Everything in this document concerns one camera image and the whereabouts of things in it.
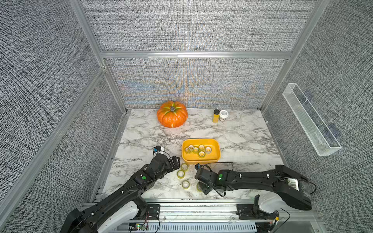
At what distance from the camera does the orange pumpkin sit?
102 centimetres

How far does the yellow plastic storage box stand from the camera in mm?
912

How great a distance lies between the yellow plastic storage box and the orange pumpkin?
14 centimetres
